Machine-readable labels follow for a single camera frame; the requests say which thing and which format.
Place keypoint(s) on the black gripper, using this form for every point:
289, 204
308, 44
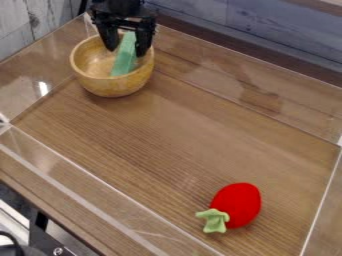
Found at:
123, 14

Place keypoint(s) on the green rectangular block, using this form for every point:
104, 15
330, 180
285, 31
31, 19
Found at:
124, 61

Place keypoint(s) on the brown wooden bowl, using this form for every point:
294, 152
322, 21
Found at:
92, 63

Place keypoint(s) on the red plush strawberry toy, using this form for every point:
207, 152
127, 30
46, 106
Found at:
234, 208

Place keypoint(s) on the clear acrylic tray wall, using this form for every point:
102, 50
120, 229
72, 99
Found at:
116, 225

